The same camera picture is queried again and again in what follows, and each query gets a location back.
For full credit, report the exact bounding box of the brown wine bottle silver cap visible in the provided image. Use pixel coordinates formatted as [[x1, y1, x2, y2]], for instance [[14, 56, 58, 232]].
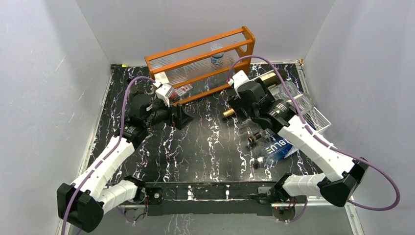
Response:
[[129, 84, 138, 95]]

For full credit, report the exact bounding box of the clear glass bottle black cap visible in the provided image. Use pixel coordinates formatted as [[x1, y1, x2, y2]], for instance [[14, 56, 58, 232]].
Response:
[[294, 93, 315, 115]]

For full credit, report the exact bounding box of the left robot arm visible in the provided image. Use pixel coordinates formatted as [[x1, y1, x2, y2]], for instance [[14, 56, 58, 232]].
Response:
[[57, 94, 193, 233]]

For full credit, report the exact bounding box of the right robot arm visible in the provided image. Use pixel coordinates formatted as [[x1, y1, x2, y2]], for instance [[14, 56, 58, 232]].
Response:
[[232, 80, 368, 207]]

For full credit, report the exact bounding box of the gold capped dark bottle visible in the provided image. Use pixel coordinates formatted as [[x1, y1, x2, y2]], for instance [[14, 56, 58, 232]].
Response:
[[222, 108, 235, 118]]

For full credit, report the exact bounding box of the dark green wine bottle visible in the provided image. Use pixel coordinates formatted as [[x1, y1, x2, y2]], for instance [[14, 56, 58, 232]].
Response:
[[259, 69, 288, 89]]

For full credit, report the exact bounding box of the orange wooden shelf rack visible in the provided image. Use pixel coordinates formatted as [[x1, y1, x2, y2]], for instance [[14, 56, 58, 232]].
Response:
[[144, 26, 255, 104]]

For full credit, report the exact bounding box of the blue square glass bottle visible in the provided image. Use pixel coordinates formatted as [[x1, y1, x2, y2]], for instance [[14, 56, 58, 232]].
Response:
[[254, 138, 293, 169]]

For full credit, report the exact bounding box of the marker pen pack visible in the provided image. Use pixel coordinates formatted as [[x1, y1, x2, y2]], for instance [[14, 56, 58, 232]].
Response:
[[170, 84, 194, 102]]

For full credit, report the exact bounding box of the white red small box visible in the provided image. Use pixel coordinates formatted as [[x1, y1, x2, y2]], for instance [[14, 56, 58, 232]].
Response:
[[154, 71, 170, 84]]

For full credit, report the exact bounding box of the small blue labelled jar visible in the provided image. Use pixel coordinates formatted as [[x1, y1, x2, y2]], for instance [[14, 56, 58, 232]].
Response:
[[210, 44, 224, 65]]

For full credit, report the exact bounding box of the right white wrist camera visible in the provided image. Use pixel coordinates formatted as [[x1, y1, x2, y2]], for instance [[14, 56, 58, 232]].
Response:
[[227, 70, 250, 97]]

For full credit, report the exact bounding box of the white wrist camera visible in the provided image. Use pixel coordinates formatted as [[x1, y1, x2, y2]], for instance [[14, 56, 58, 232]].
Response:
[[227, 70, 250, 97], [154, 82, 175, 107]]

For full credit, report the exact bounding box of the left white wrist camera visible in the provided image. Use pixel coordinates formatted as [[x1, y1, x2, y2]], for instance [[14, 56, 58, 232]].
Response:
[[154, 82, 175, 107]]

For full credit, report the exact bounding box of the white wire wine rack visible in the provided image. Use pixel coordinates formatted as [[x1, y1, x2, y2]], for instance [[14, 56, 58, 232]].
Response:
[[303, 107, 331, 134]]

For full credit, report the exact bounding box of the black metal base rail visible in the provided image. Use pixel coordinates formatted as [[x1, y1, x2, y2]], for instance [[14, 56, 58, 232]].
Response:
[[63, 181, 354, 217]]

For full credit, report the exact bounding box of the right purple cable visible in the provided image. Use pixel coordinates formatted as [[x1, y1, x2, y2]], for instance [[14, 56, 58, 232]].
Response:
[[227, 55, 401, 212]]

